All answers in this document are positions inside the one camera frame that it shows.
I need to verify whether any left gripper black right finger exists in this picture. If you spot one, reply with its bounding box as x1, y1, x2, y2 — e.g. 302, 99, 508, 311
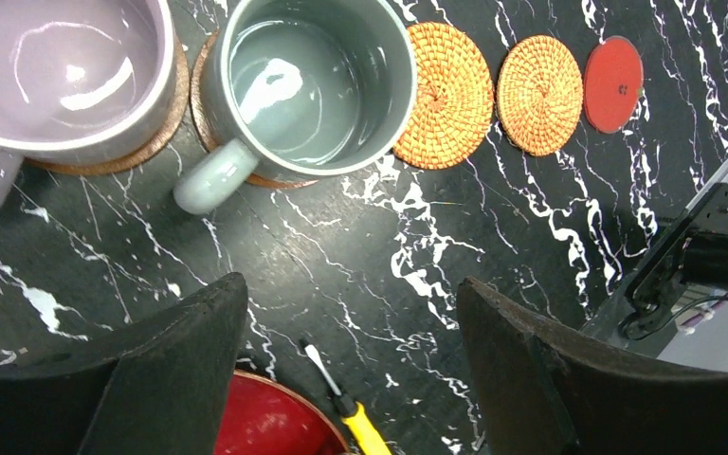
457, 278, 728, 454

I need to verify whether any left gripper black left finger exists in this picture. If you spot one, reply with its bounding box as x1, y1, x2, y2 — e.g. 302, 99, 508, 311
0, 272, 248, 454

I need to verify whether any brown wooden coaster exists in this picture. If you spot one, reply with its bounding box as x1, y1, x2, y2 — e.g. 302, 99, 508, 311
25, 37, 190, 175
190, 29, 318, 190

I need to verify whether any woven rattan coaster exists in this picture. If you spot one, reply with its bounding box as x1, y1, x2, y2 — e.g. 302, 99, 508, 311
496, 34, 584, 157
393, 22, 495, 170

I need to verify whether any red apple coaster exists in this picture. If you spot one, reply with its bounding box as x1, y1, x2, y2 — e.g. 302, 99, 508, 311
584, 35, 644, 134

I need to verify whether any lilac mug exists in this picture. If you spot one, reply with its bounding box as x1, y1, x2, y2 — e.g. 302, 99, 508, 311
0, 1, 178, 208

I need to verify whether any dark grey mug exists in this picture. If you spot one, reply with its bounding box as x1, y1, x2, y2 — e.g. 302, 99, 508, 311
173, 1, 417, 214

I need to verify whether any red round tray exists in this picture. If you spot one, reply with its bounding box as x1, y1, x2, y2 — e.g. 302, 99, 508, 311
214, 370, 350, 455

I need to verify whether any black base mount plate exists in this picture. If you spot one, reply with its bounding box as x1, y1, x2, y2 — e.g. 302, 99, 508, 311
618, 183, 728, 341

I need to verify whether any yellow handled screwdriver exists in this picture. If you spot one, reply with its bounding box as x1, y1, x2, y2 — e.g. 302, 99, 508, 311
300, 338, 392, 455

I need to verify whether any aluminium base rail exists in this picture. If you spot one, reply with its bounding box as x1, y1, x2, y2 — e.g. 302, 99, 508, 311
581, 158, 728, 373

